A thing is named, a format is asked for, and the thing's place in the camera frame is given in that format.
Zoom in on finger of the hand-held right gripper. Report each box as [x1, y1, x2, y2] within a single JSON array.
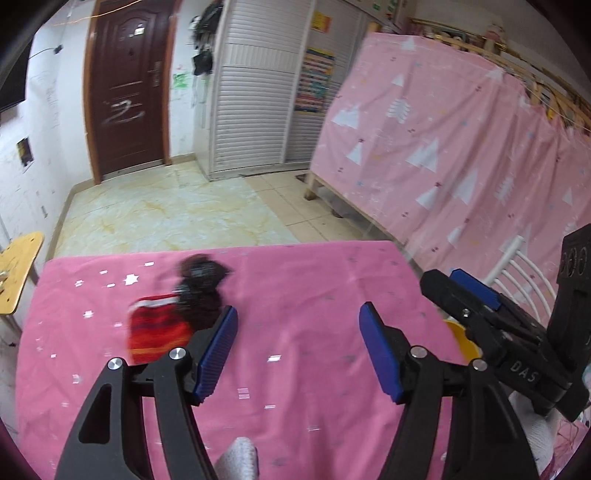
[[450, 268, 546, 334], [419, 270, 542, 357]]

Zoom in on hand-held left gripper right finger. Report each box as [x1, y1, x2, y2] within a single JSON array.
[[359, 301, 532, 480]]

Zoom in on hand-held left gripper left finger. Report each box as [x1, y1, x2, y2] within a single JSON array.
[[54, 305, 239, 480]]

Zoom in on yellow plastic basin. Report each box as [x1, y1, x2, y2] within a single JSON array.
[[443, 318, 483, 365]]

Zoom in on red cloth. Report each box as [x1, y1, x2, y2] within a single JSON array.
[[127, 295, 195, 365]]

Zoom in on black cloth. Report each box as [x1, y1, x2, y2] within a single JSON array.
[[173, 254, 234, 333]]

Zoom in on person's right forearm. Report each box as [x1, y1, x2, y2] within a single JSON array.
[[553, 418, 589, 480]]

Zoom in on person's left hand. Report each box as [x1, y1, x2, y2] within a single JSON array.
[[215, 436, 259, 480]]

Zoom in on person's right hand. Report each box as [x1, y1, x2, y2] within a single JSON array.
[[510, 392, 573, 480]]

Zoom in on white metal chair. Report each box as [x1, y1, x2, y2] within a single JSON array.
[[482, 235, 559, 324]]

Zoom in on pink tablecloth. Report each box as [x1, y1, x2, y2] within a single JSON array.
[[14, 240, 467, 480]]

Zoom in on pink tree print curtain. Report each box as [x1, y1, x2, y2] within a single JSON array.
[[308, 32, 591, 296]]

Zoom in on yellow wooden stool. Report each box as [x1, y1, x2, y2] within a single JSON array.
[[0, 231, 45, 317]]

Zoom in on white slatted wardrobe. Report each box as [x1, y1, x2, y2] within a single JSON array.
[[203, 0, 375, 176]]

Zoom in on pink doll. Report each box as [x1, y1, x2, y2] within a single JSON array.
[[482, 21, 509, 52]]

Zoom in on colourful grid poster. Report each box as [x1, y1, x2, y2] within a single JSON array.
[[293, 47, 336, 114]]

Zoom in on dark brown door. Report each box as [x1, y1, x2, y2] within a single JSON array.
[[83, 0, 183, 183]]

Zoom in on small black hanging bag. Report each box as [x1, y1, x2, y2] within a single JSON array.
[[191, 48, 214, 77]]

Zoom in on large black hanging bag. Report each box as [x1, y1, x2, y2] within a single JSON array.
[[191, 0, 225, 49]]

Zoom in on black television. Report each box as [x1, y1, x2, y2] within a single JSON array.
[[0, 39, 33, 114]]

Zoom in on string lights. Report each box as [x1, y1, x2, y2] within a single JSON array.
[[65, 0, 145, 24]]

